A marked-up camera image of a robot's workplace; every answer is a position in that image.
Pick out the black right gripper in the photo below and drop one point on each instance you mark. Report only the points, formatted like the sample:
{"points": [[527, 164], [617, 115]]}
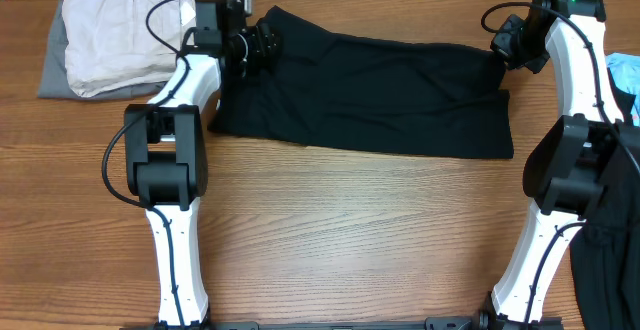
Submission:
{"points": [[500, 44]]}

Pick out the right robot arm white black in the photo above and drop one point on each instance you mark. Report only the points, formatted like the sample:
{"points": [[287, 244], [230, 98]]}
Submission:
{"points": [[574, 170]]}

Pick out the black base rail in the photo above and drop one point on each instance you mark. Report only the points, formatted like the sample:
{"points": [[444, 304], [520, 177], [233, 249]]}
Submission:
{"points": [[340, 326]]}

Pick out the grey folded garment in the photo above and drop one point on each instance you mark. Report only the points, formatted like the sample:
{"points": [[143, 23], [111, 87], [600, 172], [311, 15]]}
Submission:
{"points": [[54, 83]]}

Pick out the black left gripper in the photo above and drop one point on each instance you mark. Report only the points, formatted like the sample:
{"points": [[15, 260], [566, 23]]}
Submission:
{"points": [[261, 40]]}

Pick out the beige folded trousers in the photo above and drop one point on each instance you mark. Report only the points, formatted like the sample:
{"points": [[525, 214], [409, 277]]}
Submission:
{"points": [[117, 43]]}

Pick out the light blue garment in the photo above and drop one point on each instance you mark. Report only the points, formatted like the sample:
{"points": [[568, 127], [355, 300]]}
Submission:
{"points": [[624, 75]]}

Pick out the black garment pile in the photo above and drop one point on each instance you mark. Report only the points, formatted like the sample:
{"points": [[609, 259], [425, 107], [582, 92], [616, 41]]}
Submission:
{"points": [[605, 259]]}

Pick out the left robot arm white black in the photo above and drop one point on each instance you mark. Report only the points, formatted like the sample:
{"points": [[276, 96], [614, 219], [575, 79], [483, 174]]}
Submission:
{"points": [[166, 161]]}

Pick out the black t-shirt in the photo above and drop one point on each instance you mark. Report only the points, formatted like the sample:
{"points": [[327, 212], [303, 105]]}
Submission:
{"points": [[340, 91]]}

